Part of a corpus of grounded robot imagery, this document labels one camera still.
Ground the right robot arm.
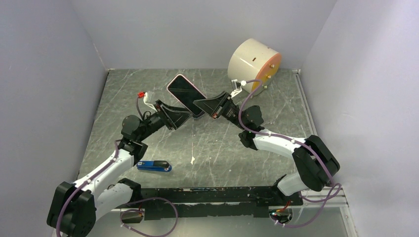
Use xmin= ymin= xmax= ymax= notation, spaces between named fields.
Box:
xmin=193 ymin=92 xmax=340 ymax=205

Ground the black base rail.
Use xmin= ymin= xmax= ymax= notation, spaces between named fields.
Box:
xmin=120 ymin=186 xmax=303 ymax=220

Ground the blue black stapler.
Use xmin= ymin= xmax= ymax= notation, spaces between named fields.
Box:
xmin=136 ymin=160 xmax=172 ymax=172

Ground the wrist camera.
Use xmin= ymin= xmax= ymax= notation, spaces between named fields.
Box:
xmin=137 ymin=91 xmax=157 ymax=111
xmin=230 ymin=79 xmax=242 ymax=98

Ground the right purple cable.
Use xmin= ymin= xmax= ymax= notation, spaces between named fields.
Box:
xmin=237 ymin=79 xmax=343 ymax=229

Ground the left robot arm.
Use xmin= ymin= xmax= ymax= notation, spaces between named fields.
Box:
xmin=46 ymin=100 xmax=192 ymax=237

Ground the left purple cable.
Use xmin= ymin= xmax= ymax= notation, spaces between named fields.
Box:
xmin=55 ymin=96 xmax=179 ymax=237

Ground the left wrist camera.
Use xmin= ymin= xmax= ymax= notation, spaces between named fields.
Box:
xmin=137 ymin=91 xmax=157 ymax=111

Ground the purple cable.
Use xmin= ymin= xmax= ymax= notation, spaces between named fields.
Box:
xmin=55 ymin=96 xmax=179 ymax=237
xmin=237 ymin=79 xmax=343 ymax=229

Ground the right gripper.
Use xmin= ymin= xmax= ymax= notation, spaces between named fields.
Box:
xmin=193 ymin=91 xmax=248 ymax=131

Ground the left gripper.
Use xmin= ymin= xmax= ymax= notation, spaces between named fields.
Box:
xmin=137 ymin=100 xmax=193 ymax=142

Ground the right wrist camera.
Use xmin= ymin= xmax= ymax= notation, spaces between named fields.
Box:
xmin=230 ymin=79 xmax=242 ymax=98

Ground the dark blue-edged phone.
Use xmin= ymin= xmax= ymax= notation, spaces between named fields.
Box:
xmin=192 ymin=111 xmax=206 ymax=119

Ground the cream cylindrical drawer box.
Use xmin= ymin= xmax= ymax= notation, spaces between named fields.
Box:
xmin=227 ymin=39 xmax=282 ymax=96

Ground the pink phone case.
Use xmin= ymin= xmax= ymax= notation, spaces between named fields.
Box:
xmin=166 ymin=74 xmax=208 ymax=117

